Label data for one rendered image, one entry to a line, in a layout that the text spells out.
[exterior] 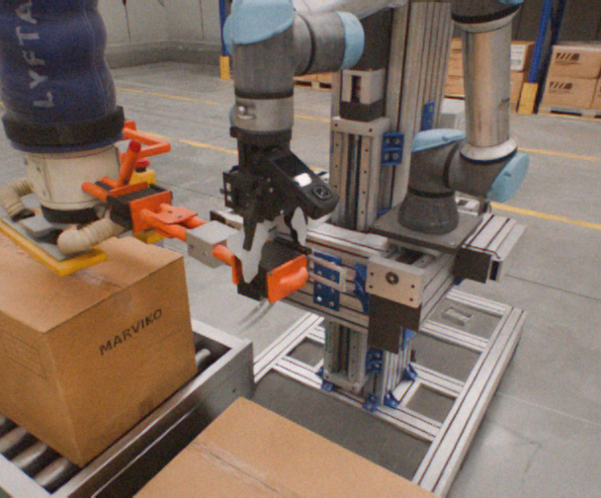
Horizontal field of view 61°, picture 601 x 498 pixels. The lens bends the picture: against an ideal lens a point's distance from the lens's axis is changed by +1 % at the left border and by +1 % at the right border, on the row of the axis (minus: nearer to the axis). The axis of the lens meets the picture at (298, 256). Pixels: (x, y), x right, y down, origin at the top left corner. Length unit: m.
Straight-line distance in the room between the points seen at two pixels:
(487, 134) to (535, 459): 1.43
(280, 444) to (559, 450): 1.26
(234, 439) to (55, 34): 0.98
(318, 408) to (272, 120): 1.43
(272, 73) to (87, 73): 0.52
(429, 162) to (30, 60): 0.83
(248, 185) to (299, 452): 0.83
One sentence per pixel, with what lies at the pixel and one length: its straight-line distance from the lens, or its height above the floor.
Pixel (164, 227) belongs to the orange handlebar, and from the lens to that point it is 0.90.
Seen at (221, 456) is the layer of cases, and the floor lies 0.54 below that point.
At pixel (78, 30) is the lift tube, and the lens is 1.08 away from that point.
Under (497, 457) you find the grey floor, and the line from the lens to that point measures 2.20.
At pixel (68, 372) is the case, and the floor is 0.83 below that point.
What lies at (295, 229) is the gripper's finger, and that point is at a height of 1.26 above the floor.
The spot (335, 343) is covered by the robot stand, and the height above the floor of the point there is 0.49.
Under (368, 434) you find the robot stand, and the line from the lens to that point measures 1.87.
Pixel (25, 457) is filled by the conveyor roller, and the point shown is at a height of 0.55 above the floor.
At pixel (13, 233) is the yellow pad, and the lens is 1.26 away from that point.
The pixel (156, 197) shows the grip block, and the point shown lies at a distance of 0.97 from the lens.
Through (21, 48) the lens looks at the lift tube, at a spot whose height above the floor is 1.47.
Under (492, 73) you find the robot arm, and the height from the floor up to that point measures 1.42.
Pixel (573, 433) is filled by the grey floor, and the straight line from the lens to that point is 2.41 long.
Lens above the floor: 1.57
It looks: 28 degrees down
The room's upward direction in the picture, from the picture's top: straight up
